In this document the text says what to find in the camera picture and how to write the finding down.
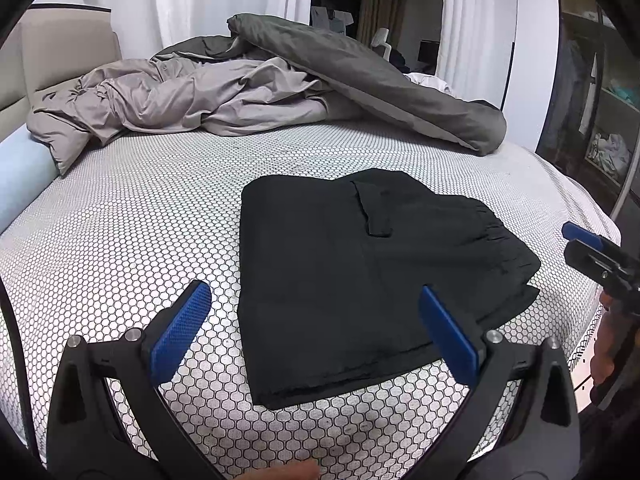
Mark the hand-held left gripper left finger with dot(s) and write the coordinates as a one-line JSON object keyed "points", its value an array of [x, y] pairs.
{"points": [[180, 330]]}

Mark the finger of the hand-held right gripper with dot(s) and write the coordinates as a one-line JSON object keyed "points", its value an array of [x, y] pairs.
{"points": [[580, 234], [587, 257]]}

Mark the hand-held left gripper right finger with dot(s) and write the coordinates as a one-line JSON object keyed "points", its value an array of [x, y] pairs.
{"points": [[450, 340]]}

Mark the black pants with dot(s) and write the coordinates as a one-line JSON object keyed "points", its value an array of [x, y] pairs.
{"points": [[325, 270]]}

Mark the person's right hand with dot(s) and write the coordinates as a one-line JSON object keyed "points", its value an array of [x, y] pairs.
{"points": [[602, 355]]}

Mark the person's left hand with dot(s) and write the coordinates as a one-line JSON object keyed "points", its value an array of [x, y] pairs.
{"points": [[285, 472]]}

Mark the crumpled white clothes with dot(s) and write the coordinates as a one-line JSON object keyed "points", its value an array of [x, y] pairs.
{"points": [[610, 152]]}

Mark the dark glass wardrobe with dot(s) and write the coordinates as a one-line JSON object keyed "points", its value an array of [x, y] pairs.
{"points": [[570, 110]]}

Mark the white patterned blanket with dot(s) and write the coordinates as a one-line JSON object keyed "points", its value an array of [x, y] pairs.
{"points": [[425, 80]]}

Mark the light blue bolster pillow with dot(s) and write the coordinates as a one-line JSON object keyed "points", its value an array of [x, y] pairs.
{"points": [[20, 175]]}

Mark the white sheer curtain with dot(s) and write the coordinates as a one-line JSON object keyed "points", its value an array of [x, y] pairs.
{"points": [[225, 0], [475, 25]]}

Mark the dark monitor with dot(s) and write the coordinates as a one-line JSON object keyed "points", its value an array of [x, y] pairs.
{"points": [[429, 52]]}

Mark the grey duvet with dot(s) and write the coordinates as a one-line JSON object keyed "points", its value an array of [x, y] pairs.
{"points": [[375, 75]]}

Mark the white chair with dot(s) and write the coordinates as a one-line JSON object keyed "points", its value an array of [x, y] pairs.
{"points": [[380, 40]]}

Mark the olive drape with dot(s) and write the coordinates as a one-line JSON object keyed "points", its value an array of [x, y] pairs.
{"points": [[382, 5]]}

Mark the light grey crumpled sheet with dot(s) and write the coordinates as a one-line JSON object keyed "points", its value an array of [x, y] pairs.
{"points": [[60, 50]]}

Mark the hanging pale garment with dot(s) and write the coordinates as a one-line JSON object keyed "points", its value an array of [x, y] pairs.
{"points": [[330, 17]]}

